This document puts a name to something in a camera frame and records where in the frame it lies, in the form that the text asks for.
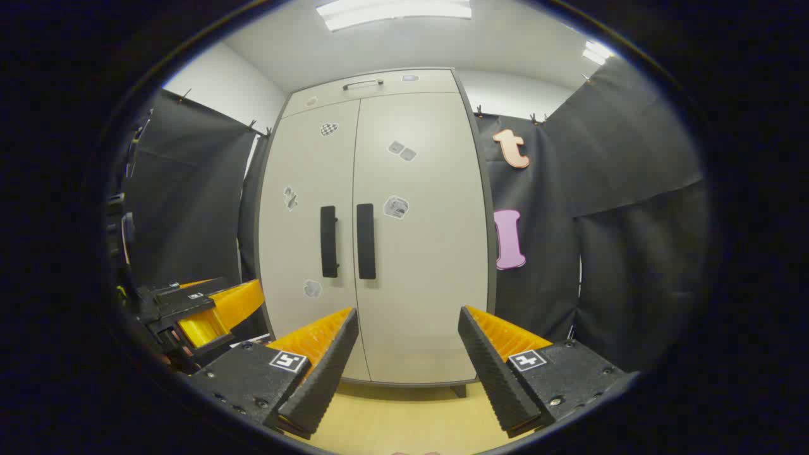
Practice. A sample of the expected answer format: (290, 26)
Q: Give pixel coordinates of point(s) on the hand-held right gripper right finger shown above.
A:
(493, 373)

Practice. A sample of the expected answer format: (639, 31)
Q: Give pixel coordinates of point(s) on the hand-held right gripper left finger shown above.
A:
(328, 373)

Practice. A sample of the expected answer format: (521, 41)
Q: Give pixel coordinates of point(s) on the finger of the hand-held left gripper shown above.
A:
(215, 287)
(189, 304)

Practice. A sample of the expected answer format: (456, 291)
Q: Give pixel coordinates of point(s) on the white cabinet door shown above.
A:
(423, 253)
(303, 240)

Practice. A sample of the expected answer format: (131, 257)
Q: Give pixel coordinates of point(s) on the white double-door shoe cabinet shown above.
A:
(436, 81)

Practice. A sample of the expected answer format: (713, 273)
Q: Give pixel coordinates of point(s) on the white booklet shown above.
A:
(258, 340)

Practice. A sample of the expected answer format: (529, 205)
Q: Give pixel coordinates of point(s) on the black backdrop cloth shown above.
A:
(189, 189)
(632, 253)

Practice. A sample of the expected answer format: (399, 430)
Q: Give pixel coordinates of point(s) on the long ceiling light panel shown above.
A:
(392, 11)

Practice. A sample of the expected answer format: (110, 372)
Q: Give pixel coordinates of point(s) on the small ceiling light panel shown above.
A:
(597, 52)

